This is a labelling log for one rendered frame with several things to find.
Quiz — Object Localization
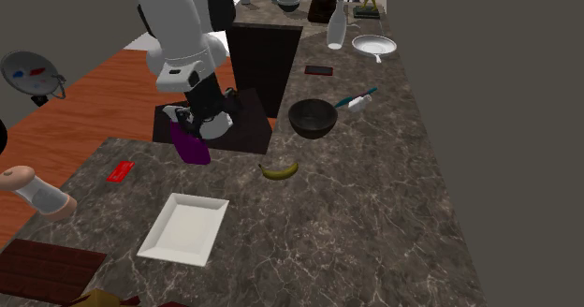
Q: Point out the teal handled white brush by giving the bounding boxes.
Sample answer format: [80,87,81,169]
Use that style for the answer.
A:
[334,86,379,113]

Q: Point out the yellow brown cardboard box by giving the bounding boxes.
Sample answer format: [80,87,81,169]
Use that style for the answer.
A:
[61,287,142,307]

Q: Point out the white bottle vase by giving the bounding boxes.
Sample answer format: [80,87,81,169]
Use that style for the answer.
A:
[326,0,347,51]

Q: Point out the white frying pan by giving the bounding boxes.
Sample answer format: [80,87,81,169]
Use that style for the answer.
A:
[351,34,398,65]

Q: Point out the glass jar with wooden ends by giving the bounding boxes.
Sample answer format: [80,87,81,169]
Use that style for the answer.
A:
[0,165,79,223]

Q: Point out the grey round dish on stand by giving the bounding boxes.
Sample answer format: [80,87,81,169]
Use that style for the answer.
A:
[0,50,67,108]

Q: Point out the purple eggplant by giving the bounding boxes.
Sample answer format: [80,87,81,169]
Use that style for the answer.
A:
[168,118,212,167]

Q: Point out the dark robot stand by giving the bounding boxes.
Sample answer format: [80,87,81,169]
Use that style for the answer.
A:
[152,87,275,156]

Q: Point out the black bowl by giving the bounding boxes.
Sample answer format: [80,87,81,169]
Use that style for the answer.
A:
[286,97,340,140]

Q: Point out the white rectangular plate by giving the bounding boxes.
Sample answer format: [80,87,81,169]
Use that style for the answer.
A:
[136,192,230,268]

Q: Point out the dark brown box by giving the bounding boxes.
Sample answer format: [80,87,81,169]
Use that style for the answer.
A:
[307,0,344,24]

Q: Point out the red card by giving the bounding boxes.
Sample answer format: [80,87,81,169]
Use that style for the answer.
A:
[106,160,136,184]

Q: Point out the yellow banana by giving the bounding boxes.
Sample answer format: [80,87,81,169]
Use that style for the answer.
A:
[257,161,300,182]

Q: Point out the dark red wooden board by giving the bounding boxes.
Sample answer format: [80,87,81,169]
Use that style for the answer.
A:
[0,238,108,306]

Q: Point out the dark phone with red edge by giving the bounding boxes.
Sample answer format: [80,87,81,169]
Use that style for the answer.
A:
[303,65,335,77]

